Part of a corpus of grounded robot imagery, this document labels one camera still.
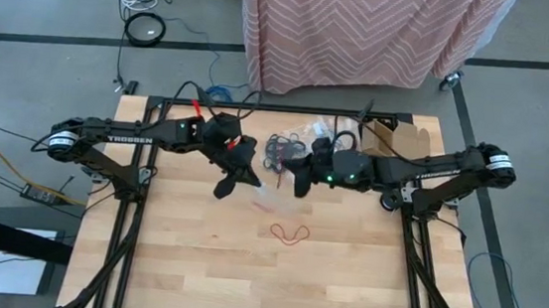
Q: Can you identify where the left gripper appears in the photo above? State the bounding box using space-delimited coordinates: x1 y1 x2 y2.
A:
211 132 268 205

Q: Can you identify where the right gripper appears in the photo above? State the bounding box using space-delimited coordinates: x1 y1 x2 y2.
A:
278 147 339 202

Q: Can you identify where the red rubber band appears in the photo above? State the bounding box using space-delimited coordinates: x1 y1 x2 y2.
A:
268 222 312 248
248 169 285 216

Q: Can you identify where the small cardboard box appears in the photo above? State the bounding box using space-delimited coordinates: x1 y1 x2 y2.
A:
359 116 437 162

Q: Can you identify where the tape roll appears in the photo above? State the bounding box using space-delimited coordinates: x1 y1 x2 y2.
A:
378 190 405 214

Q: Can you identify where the grey metal clamp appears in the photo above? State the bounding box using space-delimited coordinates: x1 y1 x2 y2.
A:
118 77 140 96

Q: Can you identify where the pink chevron cloth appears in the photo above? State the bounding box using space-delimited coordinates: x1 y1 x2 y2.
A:
229 0 518 120

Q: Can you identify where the rack caster wheel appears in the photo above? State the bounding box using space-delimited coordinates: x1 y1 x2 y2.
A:
440 68 464 93

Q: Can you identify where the black power brick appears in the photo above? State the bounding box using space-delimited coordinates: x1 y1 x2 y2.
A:
17 181 62 208

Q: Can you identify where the white panel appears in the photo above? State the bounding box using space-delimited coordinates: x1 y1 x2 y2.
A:
0 224 60 300

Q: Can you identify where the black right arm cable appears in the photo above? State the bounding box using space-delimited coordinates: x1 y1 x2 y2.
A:
328 112 411 163

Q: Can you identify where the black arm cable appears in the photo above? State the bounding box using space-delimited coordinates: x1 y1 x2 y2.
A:
171 78 264 124
328 112 411 163

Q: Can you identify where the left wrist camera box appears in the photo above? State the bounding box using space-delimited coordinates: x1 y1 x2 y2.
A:
203 111 245 148

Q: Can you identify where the coiled blue cable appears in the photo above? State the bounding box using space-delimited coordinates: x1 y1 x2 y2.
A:
206 83 235 105

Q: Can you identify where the black corner bracket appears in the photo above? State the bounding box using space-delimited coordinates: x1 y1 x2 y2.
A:
356 96 377 125

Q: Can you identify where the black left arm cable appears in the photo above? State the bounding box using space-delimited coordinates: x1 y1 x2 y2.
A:
171 78 264 124

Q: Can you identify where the grey metal bracket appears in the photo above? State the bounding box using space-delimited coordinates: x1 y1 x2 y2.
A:
79 164 111 186

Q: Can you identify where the thin black floor cable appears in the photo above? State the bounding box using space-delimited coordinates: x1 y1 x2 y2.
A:
98 0 132 85

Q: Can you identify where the coiled black cable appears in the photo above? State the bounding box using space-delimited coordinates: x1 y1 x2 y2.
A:
121 9 169 50

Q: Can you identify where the blue floor cable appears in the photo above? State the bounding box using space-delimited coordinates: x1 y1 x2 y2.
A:
462 248 529 308

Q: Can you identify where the yellow floor cable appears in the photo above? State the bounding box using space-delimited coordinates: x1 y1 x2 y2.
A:
0 136 93 208

